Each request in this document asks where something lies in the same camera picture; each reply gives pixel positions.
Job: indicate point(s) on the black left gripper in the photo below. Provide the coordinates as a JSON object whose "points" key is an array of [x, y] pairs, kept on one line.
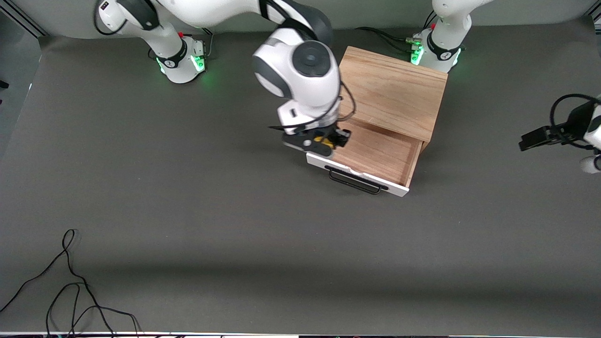
{"points": [[574, 119]]}

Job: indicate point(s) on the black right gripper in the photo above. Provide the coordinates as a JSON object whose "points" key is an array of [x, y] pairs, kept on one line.
{"points": [[337, 136]]}

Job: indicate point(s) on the yellow block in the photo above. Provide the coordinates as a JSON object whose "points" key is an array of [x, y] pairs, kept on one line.
{"points": [[324, 141]]}

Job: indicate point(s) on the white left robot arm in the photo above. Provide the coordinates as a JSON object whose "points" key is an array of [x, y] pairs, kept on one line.
{"points": [[443, 33]]}

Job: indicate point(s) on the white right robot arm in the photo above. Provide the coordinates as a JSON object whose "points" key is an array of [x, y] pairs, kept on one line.
{"points": [[300, 75]]}

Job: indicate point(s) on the wooden drawer cabinet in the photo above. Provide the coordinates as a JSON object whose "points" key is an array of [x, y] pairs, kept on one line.
{"points": [[394, 89]]}

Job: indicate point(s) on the small black edge clamp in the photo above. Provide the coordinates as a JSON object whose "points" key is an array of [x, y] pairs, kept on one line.
{"points": [[3, 85]]}

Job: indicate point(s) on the aluminium frame rail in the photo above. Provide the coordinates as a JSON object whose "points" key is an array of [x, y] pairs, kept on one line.
{"points": [[21, 19]]}

